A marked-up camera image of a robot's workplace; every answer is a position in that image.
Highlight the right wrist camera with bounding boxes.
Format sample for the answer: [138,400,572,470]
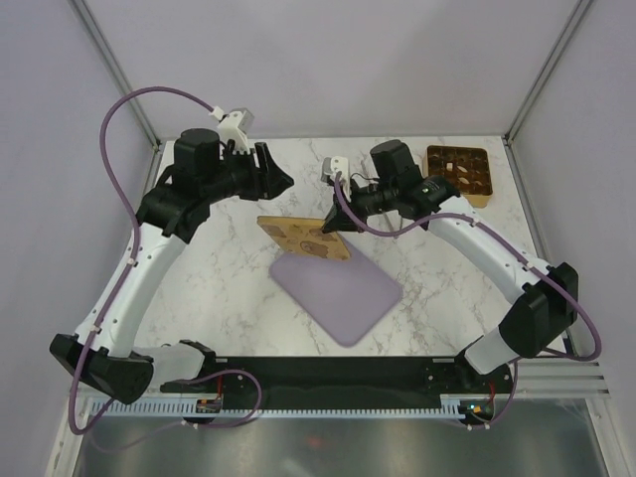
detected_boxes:
[321,156,350,185]

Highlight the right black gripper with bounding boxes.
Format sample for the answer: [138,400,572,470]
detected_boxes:
[323,176,398,234]

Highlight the gold chocolate box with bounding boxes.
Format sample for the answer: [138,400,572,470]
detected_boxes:
[422,145,493,209]

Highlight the left aluminium frame post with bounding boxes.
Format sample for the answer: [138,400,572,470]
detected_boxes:
[67,0,162,151]

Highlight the lavender tray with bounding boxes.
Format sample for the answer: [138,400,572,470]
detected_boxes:
[269,242,402,348]

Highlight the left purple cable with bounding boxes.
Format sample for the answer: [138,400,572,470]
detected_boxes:
[68,86,223,436]

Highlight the aluminium frame post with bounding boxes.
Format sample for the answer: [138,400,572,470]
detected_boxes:
[67,0,162,151]
[502,0,595,147]

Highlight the right aluminium frame post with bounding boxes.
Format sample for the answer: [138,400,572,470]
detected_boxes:
[502,0,595,147]

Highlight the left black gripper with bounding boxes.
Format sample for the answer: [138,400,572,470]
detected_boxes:
[203,143,295,204]

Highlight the aluminium rail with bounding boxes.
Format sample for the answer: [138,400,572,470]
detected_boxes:
[516,357,610,399]

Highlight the metal tongs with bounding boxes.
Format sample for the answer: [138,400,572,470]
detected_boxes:
[379,211,403,238]

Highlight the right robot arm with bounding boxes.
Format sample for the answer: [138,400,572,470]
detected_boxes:
[322,139,578,393]

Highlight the yellow bear box lid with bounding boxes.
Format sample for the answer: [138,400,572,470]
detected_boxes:
[256,216,351,261]

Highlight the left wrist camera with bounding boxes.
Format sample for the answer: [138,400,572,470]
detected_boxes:
[217,108,254,153]

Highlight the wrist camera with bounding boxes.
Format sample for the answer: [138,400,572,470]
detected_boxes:
[217,108,254,153]
[321,156,350,185]

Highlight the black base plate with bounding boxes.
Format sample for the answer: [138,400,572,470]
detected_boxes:
[161,354,512,409]

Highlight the white cable duct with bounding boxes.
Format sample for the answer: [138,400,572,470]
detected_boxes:
[87,395,496,421]

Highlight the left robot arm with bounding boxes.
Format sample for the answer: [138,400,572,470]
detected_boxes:
[50,128,294,404]

